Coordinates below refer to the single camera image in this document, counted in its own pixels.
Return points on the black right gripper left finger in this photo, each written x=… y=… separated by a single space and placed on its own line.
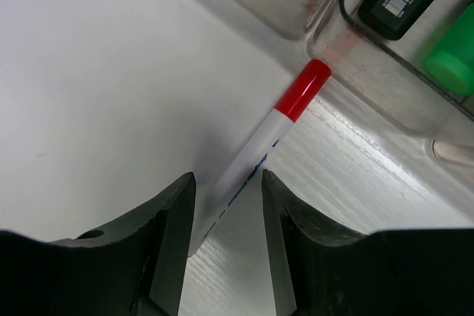
x=132 y=265

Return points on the clear four-compartment organizer tray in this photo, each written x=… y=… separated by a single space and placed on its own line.
x=385 y=73

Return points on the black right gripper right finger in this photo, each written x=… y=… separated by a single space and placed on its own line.
x=321 y=267

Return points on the red capped white marker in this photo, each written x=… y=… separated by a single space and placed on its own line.
x=229 y=184

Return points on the green highlighter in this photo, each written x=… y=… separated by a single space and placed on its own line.
x=451 y=61

